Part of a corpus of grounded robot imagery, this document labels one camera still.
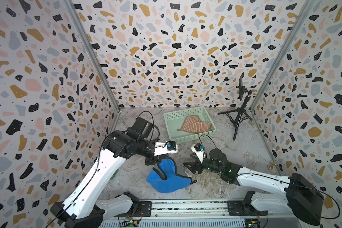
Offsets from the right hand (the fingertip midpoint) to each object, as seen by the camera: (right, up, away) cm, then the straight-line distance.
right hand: (188, 160), depth 77 cm
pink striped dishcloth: (+6, +19, +32) cm, 38 cm away
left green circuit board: (-28, -30, -6) cm, 41 cm away
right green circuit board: (+32, -30, -5) cm, 45 cm away
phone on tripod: (+35, +42, +12) cm, 56 cm away
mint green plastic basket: (-9, +22, +37) cm, 44 cm away
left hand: (-10, +7, -14) cm, 18 cm away
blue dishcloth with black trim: (-12, -5, -13) cm, 18 cm away
